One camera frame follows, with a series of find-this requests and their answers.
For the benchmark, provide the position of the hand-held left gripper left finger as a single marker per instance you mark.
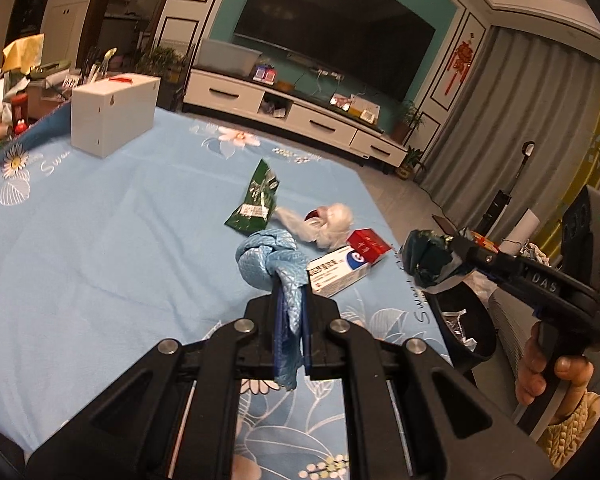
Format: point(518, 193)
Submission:
point(279, 325)

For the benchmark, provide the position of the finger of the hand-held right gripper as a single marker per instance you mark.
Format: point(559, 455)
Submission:
point(487, 255)

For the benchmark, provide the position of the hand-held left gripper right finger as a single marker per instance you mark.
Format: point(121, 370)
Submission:
point(307, 330)

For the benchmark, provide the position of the dark green wrapper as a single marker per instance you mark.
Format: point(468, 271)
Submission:
point(427, 257)

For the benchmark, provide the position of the blue cloth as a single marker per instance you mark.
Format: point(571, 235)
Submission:
point(270, 260)

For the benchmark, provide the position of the black trash bin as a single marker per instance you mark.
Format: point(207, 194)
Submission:
point(460, 330)

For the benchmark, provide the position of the person's right forearm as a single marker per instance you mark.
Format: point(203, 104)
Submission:
point(575, 430)

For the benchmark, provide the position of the person's right hand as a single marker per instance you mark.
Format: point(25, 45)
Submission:
point(530, 375)

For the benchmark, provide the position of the white paper roll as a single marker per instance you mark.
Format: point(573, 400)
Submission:
point(522, 232)

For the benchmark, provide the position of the white medicine box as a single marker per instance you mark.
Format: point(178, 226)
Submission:
point(337, 270)

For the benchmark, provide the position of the upright vacuum cleaner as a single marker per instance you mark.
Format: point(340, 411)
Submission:
point(510, 185)

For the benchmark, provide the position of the red and white carton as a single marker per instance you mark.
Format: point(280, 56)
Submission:
point(370, 245)

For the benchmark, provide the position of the clear plastic bag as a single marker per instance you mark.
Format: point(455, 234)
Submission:
point(325, 225)

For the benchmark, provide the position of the potted plant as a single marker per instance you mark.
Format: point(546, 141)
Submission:
point(410, 120)
point(162, 62)
point(411, 162)

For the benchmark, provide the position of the torn green snack packet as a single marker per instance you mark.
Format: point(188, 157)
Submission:
point(255, 200)

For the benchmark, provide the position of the grey curtain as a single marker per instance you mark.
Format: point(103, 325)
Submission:
point(520, 125)

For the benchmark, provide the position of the blue floral tablecloth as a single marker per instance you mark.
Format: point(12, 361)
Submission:
point(105, 240)

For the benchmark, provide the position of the white tv cabinet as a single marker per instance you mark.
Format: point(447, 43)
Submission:
point(300, 115)

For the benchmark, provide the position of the white storage box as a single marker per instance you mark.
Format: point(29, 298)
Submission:
point(110, 115)

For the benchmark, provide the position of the large television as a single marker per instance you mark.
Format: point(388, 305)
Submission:
point(330, 35)

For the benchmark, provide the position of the grey storage bin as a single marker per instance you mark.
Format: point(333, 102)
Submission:
point(227, 57)

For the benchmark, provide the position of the yellow paper bag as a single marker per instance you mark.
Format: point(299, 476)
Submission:
point(24, 52)

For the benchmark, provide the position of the red knot wall ornament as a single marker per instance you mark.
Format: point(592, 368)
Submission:
point(460, 60)

